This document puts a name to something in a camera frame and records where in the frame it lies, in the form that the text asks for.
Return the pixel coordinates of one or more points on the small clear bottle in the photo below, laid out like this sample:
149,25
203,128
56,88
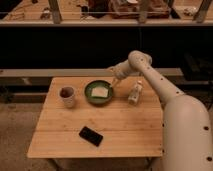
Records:
135,93

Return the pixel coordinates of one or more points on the green ceramic bowl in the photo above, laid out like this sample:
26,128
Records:
98,100

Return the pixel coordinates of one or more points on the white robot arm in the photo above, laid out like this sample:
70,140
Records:
187,134

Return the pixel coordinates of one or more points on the white ceramic cup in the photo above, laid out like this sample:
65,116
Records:
67,95

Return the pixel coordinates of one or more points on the black smartphone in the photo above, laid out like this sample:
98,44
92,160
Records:
91,136

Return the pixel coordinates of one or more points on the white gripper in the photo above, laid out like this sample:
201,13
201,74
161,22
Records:
117,76

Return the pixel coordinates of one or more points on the wooden folding table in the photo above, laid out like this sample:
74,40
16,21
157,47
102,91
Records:
128,130

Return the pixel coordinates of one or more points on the white sponge in bowl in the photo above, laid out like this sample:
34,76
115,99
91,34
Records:
101,92

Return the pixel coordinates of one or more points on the cluttered background workbench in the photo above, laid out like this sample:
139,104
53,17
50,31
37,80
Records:
107,12

